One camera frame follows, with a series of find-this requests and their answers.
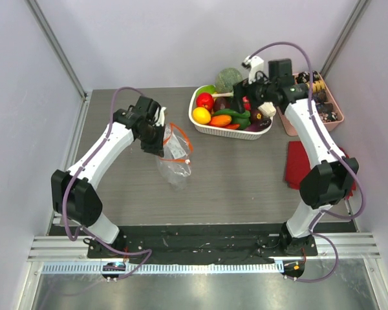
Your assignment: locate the green onion toy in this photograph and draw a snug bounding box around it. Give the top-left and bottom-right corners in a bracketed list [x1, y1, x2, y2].
[211, 92, 233, 98]

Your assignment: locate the clear zip top bag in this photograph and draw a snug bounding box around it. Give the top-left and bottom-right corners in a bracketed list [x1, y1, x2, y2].
[156, 123, 193, 190]

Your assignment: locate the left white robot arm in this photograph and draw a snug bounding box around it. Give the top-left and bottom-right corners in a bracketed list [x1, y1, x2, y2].
[50, 96, 166, 258]

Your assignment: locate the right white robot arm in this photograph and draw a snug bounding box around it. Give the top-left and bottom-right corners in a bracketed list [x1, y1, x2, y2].
[231, 56, 359, 255]

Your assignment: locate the white corn toy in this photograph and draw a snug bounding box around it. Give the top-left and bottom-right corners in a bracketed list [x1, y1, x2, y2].
[257, 102, 277, 118]

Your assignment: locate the purple eggplant toy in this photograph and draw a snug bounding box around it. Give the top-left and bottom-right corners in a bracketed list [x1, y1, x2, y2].
[244, 118, 272, 132]

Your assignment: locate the green melon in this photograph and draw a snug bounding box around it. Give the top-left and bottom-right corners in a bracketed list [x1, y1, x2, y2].
[215, 68, 243, 93]

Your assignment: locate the green cucumber toy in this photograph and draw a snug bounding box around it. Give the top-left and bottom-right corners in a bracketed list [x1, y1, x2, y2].
[213, 108, 251, 118]

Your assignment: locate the orange carrot toy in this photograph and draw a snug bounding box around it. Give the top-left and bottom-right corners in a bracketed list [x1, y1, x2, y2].
[208, 115, 232, 127]

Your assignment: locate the green lime toy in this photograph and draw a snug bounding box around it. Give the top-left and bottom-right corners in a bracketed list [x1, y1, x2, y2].
[196, 85, 215, 95]

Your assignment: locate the red apple toy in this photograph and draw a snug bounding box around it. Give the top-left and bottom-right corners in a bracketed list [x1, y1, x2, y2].
[195, 92, 215, 110]

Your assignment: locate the white plastic basket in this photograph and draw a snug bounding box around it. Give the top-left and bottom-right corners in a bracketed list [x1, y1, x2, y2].
[188, 87, 273, 140]

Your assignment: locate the yellow lemon toy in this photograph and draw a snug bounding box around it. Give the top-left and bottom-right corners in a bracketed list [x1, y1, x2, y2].
[191, 107, 211, 125]

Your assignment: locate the pink divided organizer tray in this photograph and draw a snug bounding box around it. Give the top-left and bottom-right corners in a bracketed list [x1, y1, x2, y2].
[277, 71, 344, 137]

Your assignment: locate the red folded cloth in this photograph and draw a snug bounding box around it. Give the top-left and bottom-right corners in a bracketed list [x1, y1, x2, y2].
[283, 140, 357, 198]

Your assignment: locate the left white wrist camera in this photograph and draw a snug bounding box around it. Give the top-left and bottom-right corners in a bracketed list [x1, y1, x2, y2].
[153, 107, 167, 127]

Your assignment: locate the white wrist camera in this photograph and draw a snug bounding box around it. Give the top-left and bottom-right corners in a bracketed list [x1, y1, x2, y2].
[153, 107, 167, 127]
[242, 56, 264, 84]

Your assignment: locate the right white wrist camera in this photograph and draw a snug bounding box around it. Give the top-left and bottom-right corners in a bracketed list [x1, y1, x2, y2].
[242, 56, 264, 84]

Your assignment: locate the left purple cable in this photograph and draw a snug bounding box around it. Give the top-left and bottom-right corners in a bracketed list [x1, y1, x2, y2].
[63, 86, 153, 280]

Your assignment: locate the purple cable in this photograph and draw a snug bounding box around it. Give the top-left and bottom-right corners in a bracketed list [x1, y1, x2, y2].
[63, 86, 153, 280]
[248, 41, 366, 282]

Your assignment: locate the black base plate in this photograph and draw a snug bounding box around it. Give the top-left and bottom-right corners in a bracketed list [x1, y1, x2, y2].
[48, 224, 318, 265]

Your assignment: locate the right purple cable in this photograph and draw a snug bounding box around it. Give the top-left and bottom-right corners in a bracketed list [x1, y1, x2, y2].
[248, 41, 366, 282]

